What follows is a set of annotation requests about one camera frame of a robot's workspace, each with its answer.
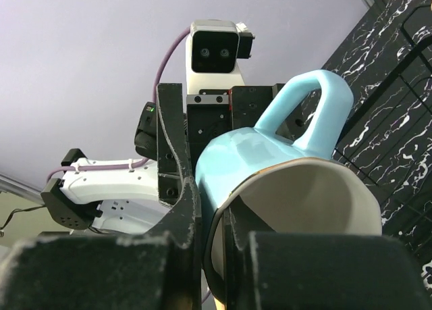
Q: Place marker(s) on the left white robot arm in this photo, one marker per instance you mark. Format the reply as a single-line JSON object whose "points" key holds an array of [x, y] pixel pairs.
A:
{"points": [[115, 196]]}

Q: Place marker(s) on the light blue faceted mug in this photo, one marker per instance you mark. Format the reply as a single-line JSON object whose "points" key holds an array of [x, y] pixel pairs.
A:
{"points": [[292, 185]]}

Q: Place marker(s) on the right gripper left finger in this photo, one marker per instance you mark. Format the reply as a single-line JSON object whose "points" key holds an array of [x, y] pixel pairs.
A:
{"points": [[100, 272]]}

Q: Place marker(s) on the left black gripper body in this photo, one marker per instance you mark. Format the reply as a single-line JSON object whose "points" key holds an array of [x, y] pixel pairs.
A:
{"points": [[208, 114]]}

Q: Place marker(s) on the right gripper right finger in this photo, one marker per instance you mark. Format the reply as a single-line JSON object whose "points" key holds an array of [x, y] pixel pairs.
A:
{"points": [[269, 270]]}

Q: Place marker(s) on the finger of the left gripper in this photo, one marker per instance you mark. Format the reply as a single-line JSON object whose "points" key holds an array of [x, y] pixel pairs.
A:
{"points": [[172, 148]]}

